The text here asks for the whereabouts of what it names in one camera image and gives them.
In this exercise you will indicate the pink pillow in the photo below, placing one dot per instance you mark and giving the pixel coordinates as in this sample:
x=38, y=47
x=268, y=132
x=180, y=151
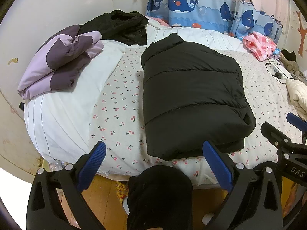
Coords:
x=163, y=23

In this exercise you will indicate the yellow floral slipper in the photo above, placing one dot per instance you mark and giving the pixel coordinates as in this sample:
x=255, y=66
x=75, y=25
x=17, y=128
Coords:
x=122, y=190

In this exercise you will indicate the person's black trouser leg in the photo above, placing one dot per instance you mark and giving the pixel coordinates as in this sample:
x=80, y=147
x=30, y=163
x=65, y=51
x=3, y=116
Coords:
x=160, y=198

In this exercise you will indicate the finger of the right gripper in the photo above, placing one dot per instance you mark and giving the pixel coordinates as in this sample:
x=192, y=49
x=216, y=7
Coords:
x=275, y=137
x=297, y=122

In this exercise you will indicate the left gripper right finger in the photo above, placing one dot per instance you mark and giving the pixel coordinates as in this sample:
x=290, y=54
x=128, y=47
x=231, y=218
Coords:
x=254, y=195

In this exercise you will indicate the black puffer jacket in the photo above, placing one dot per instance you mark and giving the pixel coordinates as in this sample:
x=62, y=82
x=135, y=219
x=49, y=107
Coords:
x=192, y=94

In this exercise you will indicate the purple folded jacket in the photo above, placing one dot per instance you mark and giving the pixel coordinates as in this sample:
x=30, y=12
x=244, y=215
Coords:
x=56, y=64

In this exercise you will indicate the whale print curtain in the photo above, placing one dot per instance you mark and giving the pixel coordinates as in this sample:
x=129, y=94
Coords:
x=234, y=17

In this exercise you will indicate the tree wall sticker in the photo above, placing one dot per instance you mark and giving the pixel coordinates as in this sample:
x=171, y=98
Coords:
x=302, y=32

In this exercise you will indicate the white power strip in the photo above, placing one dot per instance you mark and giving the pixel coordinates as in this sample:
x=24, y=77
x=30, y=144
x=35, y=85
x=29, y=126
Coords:
x=280, y=72

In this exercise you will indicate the pink checkered cloth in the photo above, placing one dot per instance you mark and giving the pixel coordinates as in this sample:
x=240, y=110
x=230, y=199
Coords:
x=260, y=46

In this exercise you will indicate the cream puffer jacket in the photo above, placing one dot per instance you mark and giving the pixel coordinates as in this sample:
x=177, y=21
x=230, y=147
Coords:
x=297, y=91

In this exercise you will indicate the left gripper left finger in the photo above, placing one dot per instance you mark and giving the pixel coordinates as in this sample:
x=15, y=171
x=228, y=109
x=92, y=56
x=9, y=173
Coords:
x=44, y=207

